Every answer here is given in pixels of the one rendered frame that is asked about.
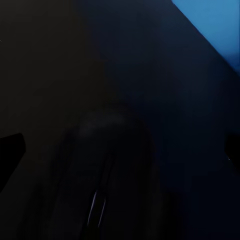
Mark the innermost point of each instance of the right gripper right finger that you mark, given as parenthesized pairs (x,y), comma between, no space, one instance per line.
(232,149)

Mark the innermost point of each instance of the room divider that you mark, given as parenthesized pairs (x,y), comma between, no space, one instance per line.
(219,22)

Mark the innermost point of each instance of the desk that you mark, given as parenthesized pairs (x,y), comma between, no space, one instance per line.
(60,59)

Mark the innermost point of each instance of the mouse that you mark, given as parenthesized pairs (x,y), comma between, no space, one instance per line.
(97,182)

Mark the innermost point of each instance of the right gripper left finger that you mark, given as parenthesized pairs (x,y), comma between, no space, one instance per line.
(12,149)

